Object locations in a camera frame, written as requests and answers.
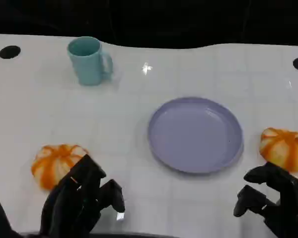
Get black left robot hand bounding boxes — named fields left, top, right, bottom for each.
left=64, top=178, right=126, bottom=235

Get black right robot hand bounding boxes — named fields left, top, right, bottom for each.
left=233, top=161, right=298, bottom=238

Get orange and white bread roll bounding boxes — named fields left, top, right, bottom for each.
left=259, top=127, right=298, bottom=173
left=31, top=144, right=89, bottom=191

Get lilac plate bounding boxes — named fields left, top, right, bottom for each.
left=148, top=96, right=244, bottom=176

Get pale green mug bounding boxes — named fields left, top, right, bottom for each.
left=67, top=36, right=114, bottom=87

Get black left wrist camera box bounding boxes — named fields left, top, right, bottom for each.
left=40, top=153, right=107, bottom=235

